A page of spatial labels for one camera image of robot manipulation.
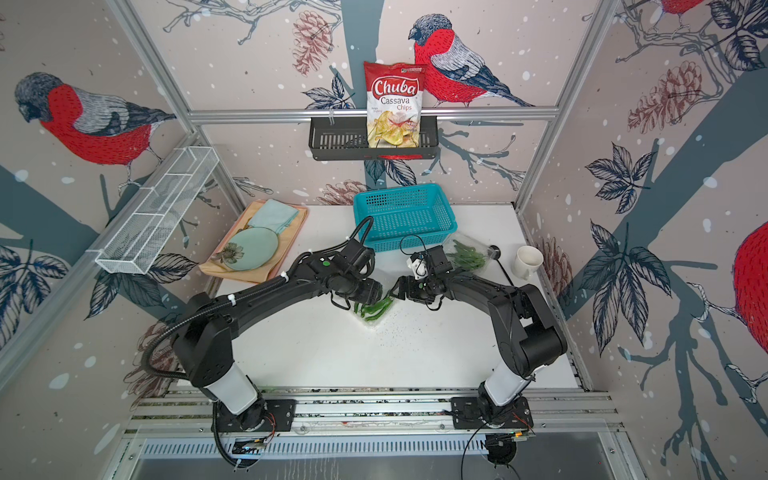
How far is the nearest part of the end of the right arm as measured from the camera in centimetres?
76

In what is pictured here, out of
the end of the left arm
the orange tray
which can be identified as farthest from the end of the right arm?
the orange tray

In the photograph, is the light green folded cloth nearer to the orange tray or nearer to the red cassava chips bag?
the orange tray

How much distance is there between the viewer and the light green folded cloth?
3.82 ft

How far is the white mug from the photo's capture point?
37.1 inches

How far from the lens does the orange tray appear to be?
1.03 metres

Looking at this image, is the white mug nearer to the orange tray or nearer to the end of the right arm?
the end of the right arm
